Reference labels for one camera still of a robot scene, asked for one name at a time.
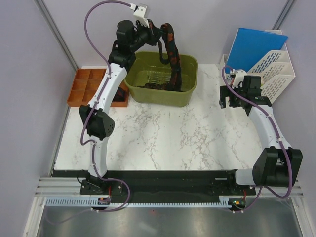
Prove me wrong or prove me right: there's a rolled dark navy tie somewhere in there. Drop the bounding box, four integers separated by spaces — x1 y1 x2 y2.
113 87 126 102

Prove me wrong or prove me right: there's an olive green plastic basin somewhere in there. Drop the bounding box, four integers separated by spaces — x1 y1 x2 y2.
124 51 198 107

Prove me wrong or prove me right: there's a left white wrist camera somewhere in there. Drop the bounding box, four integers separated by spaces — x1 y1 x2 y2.
130 4 150 28

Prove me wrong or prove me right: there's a blue folder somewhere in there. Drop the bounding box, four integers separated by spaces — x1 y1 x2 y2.
226 28 288 72

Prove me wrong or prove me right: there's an aluminium frame rail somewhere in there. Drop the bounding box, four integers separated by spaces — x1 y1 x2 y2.
36 177 304 198

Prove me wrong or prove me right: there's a dark tie in basin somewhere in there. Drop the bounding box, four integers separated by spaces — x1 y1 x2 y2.
138 82 174 91

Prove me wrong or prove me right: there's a black orange floral tie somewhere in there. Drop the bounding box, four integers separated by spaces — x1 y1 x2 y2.
158 23 182 92

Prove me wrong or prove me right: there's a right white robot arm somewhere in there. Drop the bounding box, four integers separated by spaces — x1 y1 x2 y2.
219 76 303 195

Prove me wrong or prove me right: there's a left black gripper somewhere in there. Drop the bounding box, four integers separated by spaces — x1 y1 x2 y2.
130 19 165 52

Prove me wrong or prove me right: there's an orange compartment tray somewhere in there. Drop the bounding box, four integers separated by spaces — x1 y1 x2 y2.
67 68 129 108

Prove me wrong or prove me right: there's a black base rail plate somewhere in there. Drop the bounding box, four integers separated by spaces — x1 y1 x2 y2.
52 170 256 202

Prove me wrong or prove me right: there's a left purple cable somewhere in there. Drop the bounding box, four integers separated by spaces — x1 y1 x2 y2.
44 0 135 224

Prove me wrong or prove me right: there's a white file organizer rack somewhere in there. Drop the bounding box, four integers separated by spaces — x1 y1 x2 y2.
222 30 296 103

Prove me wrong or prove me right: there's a grey slotted cable duct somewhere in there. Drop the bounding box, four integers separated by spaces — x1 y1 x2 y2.
45 197 242 208

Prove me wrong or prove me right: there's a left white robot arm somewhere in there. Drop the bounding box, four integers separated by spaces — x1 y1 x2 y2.
79 20 163 195

